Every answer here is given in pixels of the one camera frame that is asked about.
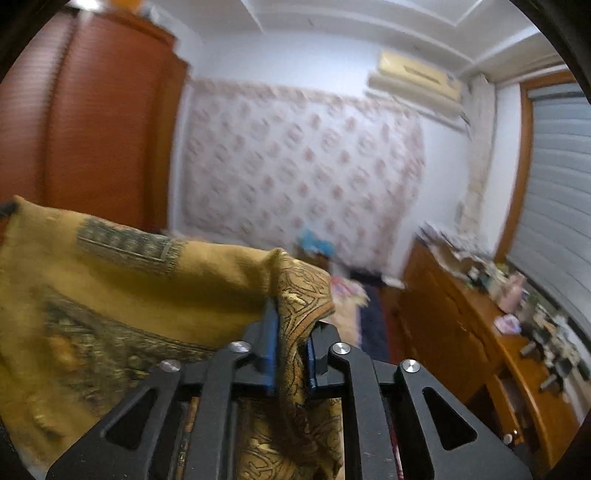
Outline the brown patterned garment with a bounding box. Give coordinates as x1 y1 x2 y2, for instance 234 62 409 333
0 195 345 480

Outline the sheer circle-print curtain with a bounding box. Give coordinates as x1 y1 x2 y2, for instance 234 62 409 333
178 78 428 278

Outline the grey handheld device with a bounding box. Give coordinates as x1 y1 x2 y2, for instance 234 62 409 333
540 364 571 393
522 332 546 359

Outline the small cardboard box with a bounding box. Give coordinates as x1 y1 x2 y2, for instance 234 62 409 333
295 247 331 274

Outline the blue cloth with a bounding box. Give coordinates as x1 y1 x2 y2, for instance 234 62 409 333
298 228 335 254

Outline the wooden cabinet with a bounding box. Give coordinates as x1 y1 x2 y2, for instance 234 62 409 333
399 240 585 467

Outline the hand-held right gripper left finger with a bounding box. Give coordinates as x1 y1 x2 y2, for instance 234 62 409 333
46 300 280 480

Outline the wall air conditioner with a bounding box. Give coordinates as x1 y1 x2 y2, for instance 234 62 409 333
367 50 467 123

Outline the wooden louvered wardrobe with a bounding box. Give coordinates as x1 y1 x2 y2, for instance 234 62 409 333
0 4 190 236

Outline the grey window blind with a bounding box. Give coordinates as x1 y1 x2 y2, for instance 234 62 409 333
505 85 591 324

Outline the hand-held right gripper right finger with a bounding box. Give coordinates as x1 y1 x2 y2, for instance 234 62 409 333
305 323 532 480

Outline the open cardboard box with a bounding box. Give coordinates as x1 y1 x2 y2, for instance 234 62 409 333
425 222 490 274

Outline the floral blanket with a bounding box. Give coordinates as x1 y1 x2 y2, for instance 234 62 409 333
330 274 370 356

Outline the tied beige curtain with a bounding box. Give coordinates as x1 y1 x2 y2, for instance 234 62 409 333
455 74 497 236

